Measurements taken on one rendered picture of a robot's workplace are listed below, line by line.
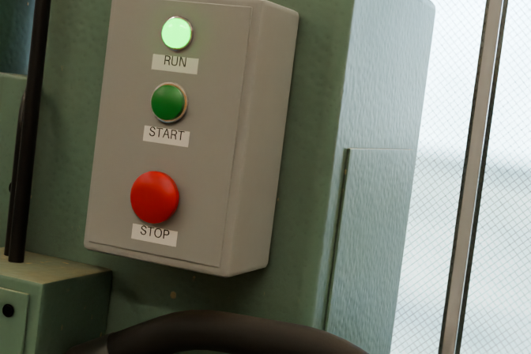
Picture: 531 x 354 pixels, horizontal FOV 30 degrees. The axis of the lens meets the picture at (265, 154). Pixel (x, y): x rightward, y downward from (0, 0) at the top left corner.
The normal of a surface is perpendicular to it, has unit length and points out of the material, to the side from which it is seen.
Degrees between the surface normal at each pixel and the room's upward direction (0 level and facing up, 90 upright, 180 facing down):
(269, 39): 90
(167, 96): 87
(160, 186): 83
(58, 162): 90
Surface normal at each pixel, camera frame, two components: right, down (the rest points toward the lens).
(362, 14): 0.91, 0.14
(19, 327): -0.39, 0.00
